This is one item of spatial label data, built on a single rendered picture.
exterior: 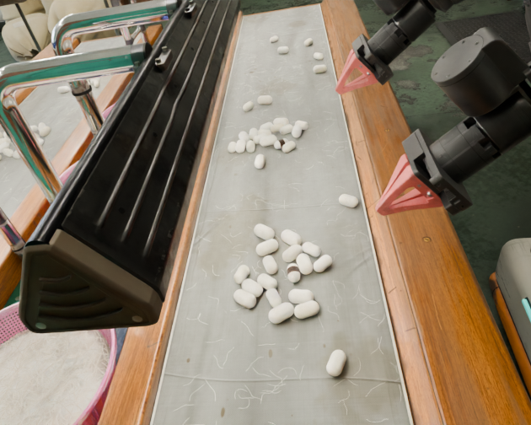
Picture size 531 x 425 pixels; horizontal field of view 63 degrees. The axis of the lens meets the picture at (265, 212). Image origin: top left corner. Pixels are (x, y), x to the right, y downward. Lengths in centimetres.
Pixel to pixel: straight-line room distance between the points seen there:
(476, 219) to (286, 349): 140
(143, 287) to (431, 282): 44
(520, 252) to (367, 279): 80
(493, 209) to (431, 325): 140
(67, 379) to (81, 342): 5
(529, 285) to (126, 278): 118
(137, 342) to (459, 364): 40
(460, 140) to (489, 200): 147
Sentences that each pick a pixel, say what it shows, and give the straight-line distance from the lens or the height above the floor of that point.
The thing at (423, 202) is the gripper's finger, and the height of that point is 87.
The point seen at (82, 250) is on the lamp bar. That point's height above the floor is 110.
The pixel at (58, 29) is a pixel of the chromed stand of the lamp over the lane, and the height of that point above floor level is 111.
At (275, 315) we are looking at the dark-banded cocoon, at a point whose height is 76.
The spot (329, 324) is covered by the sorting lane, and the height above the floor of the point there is 74.
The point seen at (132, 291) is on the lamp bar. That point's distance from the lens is 24.
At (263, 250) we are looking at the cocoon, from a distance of 68.
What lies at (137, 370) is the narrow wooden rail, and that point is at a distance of 60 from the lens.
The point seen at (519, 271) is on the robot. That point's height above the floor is 26.
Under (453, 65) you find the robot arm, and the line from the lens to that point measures 49.
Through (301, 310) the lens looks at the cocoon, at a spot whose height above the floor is 76.
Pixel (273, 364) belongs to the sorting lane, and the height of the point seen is 74.
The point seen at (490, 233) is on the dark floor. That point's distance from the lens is 184.
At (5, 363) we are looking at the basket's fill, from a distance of 77.
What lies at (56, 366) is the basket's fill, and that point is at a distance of 70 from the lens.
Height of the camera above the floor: 124
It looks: 40 degrees down
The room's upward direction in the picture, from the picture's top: 12 degrees counter-clockwise
